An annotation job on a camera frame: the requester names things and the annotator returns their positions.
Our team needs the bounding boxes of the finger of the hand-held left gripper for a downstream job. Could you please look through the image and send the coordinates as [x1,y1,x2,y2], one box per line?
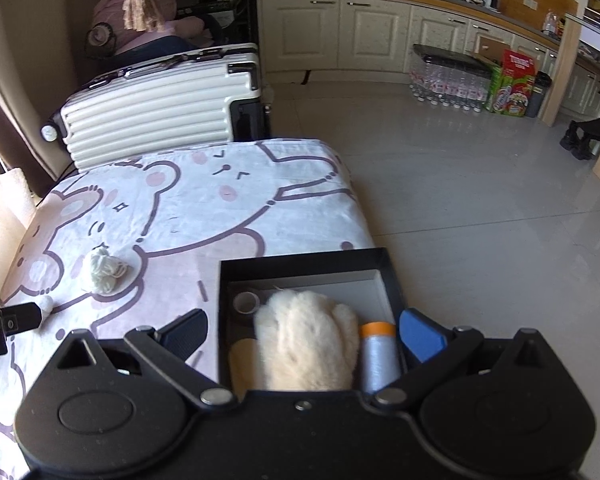
[0,302,43,337]

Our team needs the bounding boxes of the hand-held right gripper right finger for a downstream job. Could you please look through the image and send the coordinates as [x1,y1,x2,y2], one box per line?
[372,308,549,406]

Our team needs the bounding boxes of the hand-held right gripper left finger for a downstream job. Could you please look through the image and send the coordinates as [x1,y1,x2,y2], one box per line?
[55,308,236,406]

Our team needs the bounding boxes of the silver thread spool orange cap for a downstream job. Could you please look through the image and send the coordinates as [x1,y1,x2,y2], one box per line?
[359,321,402,394]

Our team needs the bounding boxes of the light wooden block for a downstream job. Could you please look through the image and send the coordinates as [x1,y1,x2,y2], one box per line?
[228,338,268,401]

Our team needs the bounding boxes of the brown tape roll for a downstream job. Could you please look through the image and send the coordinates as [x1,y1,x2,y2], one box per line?
[232,291,261,316]

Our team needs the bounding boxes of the fluffy cream paw glove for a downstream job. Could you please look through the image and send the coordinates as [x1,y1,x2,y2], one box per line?
[252,290,361,392]

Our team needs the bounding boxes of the black storage box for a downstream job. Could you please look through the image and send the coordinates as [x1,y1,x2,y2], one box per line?
[217,247,408,397]

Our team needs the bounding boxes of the white yarn bundle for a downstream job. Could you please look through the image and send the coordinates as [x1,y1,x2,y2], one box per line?
[82,247,129,295]

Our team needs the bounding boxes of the bear printed blanket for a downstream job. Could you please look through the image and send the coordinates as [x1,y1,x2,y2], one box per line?
[0,138,376,480]

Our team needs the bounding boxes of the white ribbed suitcase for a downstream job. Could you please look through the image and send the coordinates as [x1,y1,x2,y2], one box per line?
[41,43,271,171]

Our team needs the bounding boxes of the pack of water bottles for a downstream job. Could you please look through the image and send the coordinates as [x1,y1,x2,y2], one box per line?
[410,44,496,112]

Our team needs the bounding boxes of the colourful printed carton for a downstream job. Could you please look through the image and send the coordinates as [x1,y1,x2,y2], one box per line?
[485,50,538,117]

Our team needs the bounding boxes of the black waste bin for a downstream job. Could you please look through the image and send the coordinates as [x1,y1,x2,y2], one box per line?
[526,71,552,118]

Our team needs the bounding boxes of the flat cardboard piece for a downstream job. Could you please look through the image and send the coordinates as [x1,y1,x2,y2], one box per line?
[472,35,511,66]

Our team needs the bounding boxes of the cream kitchen cabinets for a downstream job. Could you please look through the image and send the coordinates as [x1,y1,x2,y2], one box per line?
[250,0,600,116]

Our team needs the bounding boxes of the pink plush toy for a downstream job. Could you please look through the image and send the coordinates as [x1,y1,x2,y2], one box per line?
[85,0,211,56]

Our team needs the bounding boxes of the wooden post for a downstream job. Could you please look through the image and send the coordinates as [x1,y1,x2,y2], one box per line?
[538,12,583,128]

